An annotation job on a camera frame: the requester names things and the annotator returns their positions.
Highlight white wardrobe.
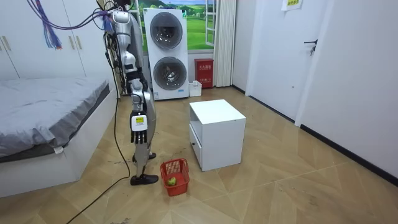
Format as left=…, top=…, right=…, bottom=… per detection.
left=0, top=0, right=118, bottom=91

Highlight white curtain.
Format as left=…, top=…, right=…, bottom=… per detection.
left=212, top=0, right=238, bottom=88

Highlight white bedside cabinet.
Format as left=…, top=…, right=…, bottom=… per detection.
left=188, top=98, right=248, bottom=172

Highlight paper wall notice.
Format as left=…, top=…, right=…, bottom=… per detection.
left=280, top=0, right=303, bottom=12

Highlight white door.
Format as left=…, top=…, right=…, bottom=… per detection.
left=248, top=0, right=328, bottom=123

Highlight red fire equipment box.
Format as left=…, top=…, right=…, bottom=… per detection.
left=194, top=58, right=215, bottom=90

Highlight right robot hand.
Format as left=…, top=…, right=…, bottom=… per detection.
left=129, top=109, right=149, bottom=145

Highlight white washing machine tower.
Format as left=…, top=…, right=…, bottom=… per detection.
left=142, top=7, right=190, bottom=101

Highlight cable bundle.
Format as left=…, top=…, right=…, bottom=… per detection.
left=25, top=0, right=115, bottom=51

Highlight robot legs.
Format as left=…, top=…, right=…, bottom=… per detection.
left=129, top=88, right=160, bottom=187

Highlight robot body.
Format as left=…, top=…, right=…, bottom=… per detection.
left=104, top=0, right=146, bottom=94

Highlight red plastic basket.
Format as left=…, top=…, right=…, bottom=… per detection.
left=159, top=157, right=191, bottom=197

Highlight small white bin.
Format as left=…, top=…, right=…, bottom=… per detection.
left=188, top=80, right=203, bottom=98

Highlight black floor cable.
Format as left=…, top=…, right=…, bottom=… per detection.
left=64, top=32, right=131, bottom=224

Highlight grey bed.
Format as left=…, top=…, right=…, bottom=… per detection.
left=0, top=77, right=119, bottom=198

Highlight black door handle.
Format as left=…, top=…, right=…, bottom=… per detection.
left=303, top=39, right=319, bottom=57

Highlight green landscape wall poster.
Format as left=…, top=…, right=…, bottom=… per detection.
left=136, top=0, right=218, bottom=52

